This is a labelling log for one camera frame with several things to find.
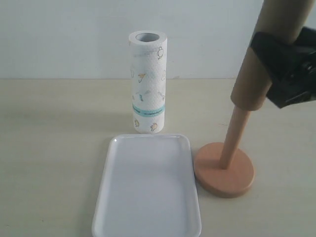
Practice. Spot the brown cardboard tube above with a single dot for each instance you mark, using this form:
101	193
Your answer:
282	19

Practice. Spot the wooden paper towel holder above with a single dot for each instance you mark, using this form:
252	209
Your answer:
222	168

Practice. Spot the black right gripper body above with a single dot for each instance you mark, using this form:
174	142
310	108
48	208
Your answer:
303	88

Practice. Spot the white rectangular tray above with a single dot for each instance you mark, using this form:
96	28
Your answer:
148	188

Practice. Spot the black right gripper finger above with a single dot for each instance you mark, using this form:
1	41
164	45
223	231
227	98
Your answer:
265	47

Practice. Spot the white printed paper towel roll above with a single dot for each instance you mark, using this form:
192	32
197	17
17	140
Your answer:
148	59

